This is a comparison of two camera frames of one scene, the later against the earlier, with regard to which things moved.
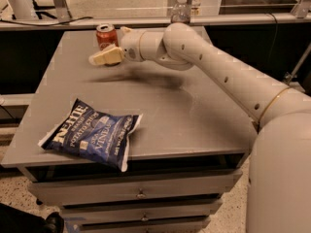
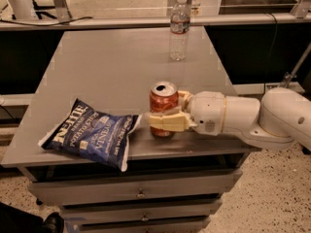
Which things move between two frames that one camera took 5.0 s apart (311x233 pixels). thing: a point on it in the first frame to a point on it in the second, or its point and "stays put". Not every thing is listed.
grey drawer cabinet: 186,153 stays put
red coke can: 106,36 to 163,95
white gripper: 130,47 to 206,111
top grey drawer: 212,183 stays put
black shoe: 53,223 stays put
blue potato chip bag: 93,133 stays put
